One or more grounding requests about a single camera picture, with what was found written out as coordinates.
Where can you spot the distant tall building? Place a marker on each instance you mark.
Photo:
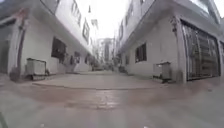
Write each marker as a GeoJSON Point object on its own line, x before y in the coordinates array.
{"type": "Point", "coordinates": [106, 50]}

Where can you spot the grey and reddish paved road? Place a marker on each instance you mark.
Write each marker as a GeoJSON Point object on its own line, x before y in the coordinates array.
{"type": "Point", "coordinates": [110, 100]}

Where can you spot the grey building with glass gate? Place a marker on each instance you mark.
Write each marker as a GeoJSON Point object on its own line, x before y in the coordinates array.
{"type": "Point", "coordinates": [160, 36]}

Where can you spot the white box unit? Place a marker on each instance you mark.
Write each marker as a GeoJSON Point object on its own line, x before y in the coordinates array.
{"type": "Point", "coordinates": [162, 70]}
{"type": "Point", "coordinates": [36, 67]}

